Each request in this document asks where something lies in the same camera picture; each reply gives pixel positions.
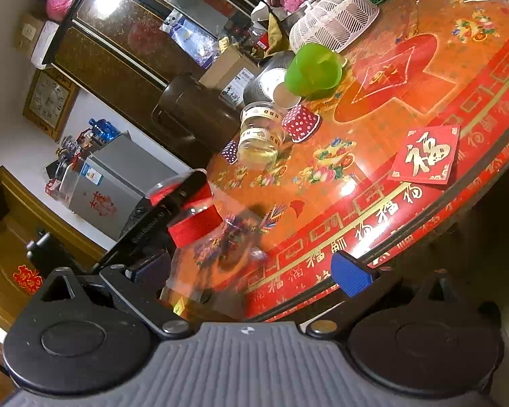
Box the clear cup with red band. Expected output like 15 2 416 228
146 169 223 249

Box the green plastic cup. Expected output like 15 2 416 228
284 43 347 98

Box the steel colander bowl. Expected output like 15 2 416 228
243 51 295 105

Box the white mesh food cover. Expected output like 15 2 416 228
288 0 380 53

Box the red fu paper card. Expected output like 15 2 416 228
387 126 460 186

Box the red polka dot cupcake liner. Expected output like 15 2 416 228
281 105 322 143

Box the purple polka dot cupcake liner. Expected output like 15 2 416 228
221 141 238 164

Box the white paper cup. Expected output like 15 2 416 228
272 82 301 109

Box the wooden wall clock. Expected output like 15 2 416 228
23 67 80 141

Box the cardboard box with label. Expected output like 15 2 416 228
199 46 260 109

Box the small silver refrigerator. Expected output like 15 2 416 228
57 133 187 241

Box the blue white snack bag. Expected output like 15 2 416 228
160 9 218 69

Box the brown plastic pitcher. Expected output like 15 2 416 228
151 74 241 168

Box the clear glass jar with labels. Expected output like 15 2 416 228
237 101 285 170

